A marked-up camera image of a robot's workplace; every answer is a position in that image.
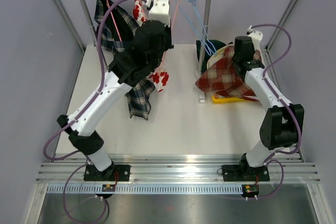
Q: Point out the red white floral skirt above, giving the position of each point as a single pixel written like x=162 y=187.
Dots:
x=159 y=77

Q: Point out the red beige checked skirt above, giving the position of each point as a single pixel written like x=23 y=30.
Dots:
x=222 y=79

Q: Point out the dark green plaid skirt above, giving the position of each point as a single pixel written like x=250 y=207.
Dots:
x=214 y=46

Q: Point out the pastel floral skirt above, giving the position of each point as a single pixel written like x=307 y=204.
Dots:
x=217 y=56

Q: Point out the navy plaid skirt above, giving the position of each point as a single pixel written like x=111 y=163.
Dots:
x=137 y=97

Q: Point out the light blue hanger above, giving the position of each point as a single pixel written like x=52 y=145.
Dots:
x=186 y=16

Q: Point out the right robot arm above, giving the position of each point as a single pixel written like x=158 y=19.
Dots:
x=283 y=121

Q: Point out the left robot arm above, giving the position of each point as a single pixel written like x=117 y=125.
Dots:
x=127 y=69

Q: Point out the yellow plastic bin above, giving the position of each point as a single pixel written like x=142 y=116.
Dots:
x=218 y=99

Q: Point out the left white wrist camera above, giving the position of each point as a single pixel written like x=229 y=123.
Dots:
x=159 y=10

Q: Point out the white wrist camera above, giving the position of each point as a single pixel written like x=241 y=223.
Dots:
x=255 y=35
x=159 y=10

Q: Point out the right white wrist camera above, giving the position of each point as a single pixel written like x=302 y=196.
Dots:
x=255 y=35

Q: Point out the aluminium mounting rail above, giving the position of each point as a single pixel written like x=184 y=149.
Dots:
x=180 y=169

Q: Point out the slotted white cable duct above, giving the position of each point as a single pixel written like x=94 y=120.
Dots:
x=147 y=189

